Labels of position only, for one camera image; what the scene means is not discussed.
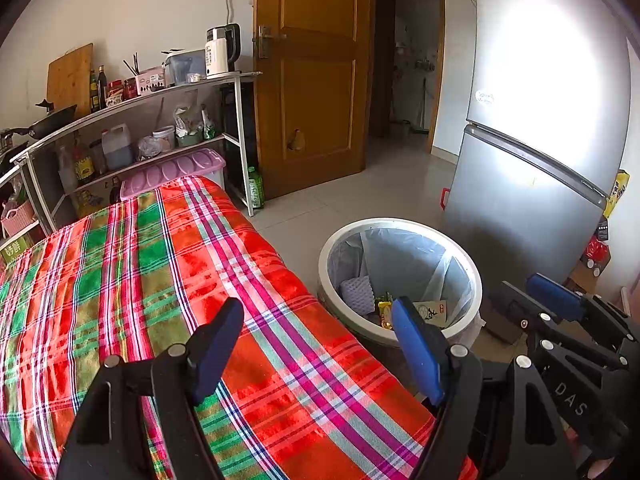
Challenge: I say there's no plastic jug dark liquid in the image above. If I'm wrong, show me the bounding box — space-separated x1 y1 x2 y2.
101 124 133 171

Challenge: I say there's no clear plastic bottle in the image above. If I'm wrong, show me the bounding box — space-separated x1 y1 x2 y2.
57 147 76 192

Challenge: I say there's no silver refrigerator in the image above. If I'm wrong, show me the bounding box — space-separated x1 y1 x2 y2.
442 0 631 291

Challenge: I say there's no white round trash bin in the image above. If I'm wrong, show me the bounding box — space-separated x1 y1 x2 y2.
317 217 483 348

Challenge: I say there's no black frying pan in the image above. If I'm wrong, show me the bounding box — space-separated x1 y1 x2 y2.
0 100 78 141

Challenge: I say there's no wooden cutting board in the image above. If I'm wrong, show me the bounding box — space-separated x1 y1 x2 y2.
46 42 94 111

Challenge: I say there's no green bowl with bags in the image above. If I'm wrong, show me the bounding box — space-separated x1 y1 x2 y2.
174 105 203 148

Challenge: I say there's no yellow packet on refrigerator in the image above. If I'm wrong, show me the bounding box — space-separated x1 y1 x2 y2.
602 170 631 218

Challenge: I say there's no pink woven basket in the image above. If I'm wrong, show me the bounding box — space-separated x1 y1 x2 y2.
0 200 36 238

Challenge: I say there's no pink lid storage box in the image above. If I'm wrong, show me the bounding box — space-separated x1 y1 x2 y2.
119 149 227 201

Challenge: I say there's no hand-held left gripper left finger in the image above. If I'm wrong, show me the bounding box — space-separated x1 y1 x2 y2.
57 296 246 480

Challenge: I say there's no yellow red snack wrapper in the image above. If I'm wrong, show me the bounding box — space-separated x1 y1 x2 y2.
375 294 401 331

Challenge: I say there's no red bag beside refrigerator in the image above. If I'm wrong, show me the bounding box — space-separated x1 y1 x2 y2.
580 235 612 278

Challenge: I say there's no pink chopstick holder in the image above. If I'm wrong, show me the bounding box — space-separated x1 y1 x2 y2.
136 66 167 96

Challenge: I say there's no yellow snack bag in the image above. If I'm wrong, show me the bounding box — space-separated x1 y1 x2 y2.
77 190 108 218

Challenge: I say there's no wooden door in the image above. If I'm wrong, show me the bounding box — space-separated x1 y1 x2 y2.
252 0 376 200

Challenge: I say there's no white lidded container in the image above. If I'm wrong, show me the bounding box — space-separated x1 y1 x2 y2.
152 125 176 152

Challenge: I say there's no white foam fruit net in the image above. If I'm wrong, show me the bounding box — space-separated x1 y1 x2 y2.
340 276 376 317

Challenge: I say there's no tall white metal rack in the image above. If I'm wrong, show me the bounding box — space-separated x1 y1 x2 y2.
10 71 263 233

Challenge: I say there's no metal door handle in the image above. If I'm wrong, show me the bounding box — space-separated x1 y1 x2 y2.
252 25 288 58

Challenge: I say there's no green plastic bottle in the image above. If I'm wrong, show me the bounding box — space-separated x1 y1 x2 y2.
247 166 266 211

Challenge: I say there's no green red cardboard box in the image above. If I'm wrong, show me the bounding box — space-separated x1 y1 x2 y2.
0 232 46 266

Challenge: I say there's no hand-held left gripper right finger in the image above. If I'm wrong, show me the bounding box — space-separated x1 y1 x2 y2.
391 296 571 480

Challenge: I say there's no low white shelf unit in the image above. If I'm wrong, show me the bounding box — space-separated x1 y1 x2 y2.
0 162 41 241

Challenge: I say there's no red green plaid cloth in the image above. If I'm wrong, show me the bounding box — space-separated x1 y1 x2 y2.
0 175 478 480

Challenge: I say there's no white black electric kettle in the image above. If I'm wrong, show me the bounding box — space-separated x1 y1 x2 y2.
205 22 243 78

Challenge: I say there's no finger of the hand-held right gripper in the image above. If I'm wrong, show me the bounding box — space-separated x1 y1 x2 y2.
492 280 633 461
526 272 640 346

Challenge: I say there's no clear plastic storage container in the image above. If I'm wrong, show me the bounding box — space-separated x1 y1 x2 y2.
164 49 208 86

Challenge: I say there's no yellow label sauce bottle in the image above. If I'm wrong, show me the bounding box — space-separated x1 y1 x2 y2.
72 135 96 183

